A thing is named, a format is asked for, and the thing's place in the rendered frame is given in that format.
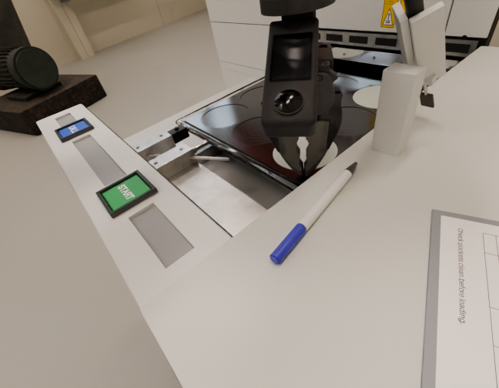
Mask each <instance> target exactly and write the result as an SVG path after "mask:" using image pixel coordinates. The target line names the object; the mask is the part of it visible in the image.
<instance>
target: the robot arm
mask: <svg viewBox="0 0 499 388"><path fill-rule="evenodd" d="M335 1H336V0H260V11H261V15H264V16H281V19H282V21H275V22H271V23H270V30H269V38H268V47H267V55H266V71H265V79H264V87H263V98H262V101H261V106H262V112H261V120H260V123H261V126H262V129H263V134H264V135H265V136H266V137H269V139H270V141H271V142H272V144H273V145H274V147H275V148H276V150H277V152H279V153H280V155H281V156H282V157H283V159H284V161H285V162H286V163H287V164H288V166H289V167H290V168H291V169H292V170H293V171H294V172H296V173H297V174H298V175H299V176H308V175H309V174H310V173H311V172H312V171H313V170H314V169H315V168H316V167H317V166H318V165H319V164H320V162H321V160H322V159H323V157H324V156H325V154H326V152H327V150H328V149H329V148H330V146H331V144H332V142H333V140H334V139H335V137H336V135H337V133H338V131H339V129H340V126H341V122H342V118H343V112H342V107H341V100H342V98H343V93H342V91H341V90H340V91H334V86H333V82H334V81H336V80H337V79H338V77H337V73H336V72H335V71H334V70H333V60H334V58H333V52H332V48H331V44H330V42H326V43H320V44H318V41H319V19H318V18H316V10H318V9H321V8H325V7H327V6H329V5H332V4H333V3H334V2H335ZM299 137H306V140H307V141H308V143H309V144H308V146H307V148H306V161H305V162H304V169H303V162H302V160H301V159H300V148H299V146H298V145H297V141H298V140H299Z"/></svg>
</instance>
